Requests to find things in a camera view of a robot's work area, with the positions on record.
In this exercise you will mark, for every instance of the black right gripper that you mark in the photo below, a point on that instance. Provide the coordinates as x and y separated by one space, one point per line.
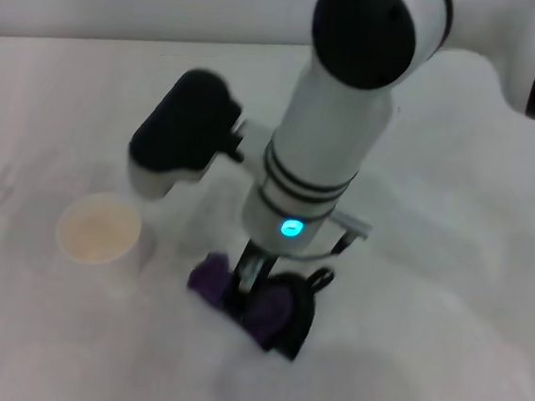
254 268

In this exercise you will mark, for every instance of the purple rag with black trim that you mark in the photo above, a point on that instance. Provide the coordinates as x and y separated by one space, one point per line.
271 310

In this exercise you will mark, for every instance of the white paper cup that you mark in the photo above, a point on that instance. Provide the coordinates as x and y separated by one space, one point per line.
98 234

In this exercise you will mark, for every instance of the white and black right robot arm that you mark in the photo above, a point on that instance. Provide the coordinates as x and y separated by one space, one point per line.
325 144

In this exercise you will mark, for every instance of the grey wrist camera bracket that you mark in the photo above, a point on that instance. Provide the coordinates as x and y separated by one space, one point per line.
352 225

